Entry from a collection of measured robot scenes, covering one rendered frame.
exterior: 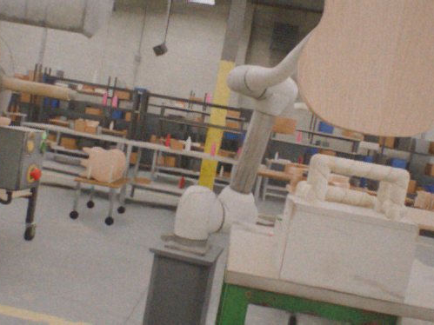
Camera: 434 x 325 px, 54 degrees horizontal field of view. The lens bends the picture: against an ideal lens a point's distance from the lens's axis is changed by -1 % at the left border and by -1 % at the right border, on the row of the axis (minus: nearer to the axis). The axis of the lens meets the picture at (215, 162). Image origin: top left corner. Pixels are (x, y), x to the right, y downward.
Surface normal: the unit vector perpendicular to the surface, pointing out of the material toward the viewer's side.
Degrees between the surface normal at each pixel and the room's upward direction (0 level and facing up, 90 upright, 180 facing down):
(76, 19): 90
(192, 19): 90
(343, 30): 91
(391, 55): 91
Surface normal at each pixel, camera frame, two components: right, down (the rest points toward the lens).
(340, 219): -0.07, 0.05
